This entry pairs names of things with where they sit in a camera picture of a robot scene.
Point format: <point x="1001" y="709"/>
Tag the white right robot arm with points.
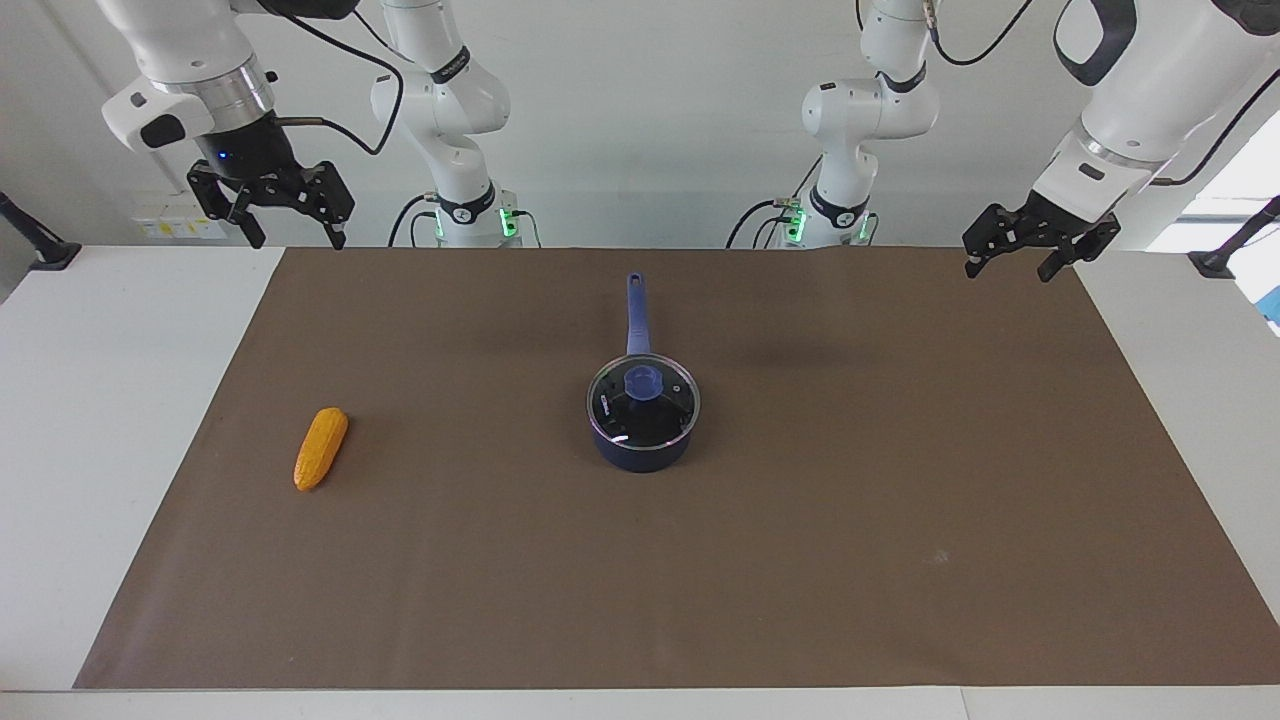
<point x="440" y="100"/>

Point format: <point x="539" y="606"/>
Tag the black clamp stand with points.
<point x="55" y="255"/>
<point x="1212" y="263"/>

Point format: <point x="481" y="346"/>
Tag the brown table mat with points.
<point x="800" y="560"/>

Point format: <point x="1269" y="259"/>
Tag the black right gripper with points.
<point x="250" y="150"/>

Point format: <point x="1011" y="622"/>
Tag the yellow corn cob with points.
<point x="320" y="450"/>

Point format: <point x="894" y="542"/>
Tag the light blue object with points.
<point x="1274" y="305"/>

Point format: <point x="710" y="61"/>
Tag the white wall socket box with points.
<point x="165" y="225"/>

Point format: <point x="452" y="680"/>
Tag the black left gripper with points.
<point x="1065" y="222"/>

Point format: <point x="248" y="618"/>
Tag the dark blue saucepan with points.
<point x="640" y="460"/>

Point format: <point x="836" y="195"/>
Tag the glass lid with blue knob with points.
<point x="665" y="422"/>

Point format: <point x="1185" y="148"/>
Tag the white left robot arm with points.
<point x="870" y="110"/>

